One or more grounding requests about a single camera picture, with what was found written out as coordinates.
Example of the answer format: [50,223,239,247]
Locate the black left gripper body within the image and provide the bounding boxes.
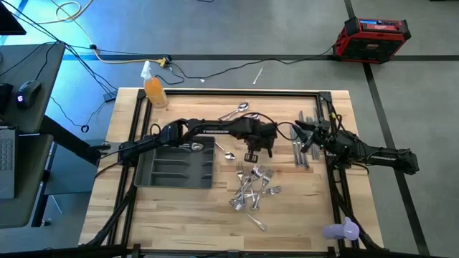
[243,117,272,153]

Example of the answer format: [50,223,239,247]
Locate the black flat panel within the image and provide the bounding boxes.
[0,0,28,36]

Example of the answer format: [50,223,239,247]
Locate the silver metal knife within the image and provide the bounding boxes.
[313,106,321,160]
[289,125,301,168]
[308,116,316,161]
[298,110,311,171]

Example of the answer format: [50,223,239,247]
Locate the black radio power cable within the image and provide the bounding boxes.
[167,44,336,80]

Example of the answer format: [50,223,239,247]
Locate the grey plastic cutlery tray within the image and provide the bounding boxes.
[134,135,216,190]

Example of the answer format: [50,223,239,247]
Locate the lavender plastic object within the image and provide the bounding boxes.
[321,216,361,242]

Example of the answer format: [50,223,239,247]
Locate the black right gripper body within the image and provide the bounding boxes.
[308,120,347,157]

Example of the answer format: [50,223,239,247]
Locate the black computer mouse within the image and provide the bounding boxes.
[16,79,42,110]

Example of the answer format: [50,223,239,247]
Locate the dark grey desk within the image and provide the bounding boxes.
[0,42,67,230]

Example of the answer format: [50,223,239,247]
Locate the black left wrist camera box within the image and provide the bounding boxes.
[262,123,279,146]

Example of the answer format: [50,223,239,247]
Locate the black aluminium table frame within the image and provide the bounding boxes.
[80,88,387,258]

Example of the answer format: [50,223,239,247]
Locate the grey side platform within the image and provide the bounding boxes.
[44,138,121,196]

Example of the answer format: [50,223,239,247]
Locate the cream floor cable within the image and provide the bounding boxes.
[37,0,169,67]

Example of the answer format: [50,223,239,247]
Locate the orange liquid spray bottle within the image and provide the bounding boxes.
[140,60,169,109]

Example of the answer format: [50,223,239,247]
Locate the grey laptop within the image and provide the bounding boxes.
[0,125,18,200]

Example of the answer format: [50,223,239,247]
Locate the red black jobsite radio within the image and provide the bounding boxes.
[332,16,412,65]

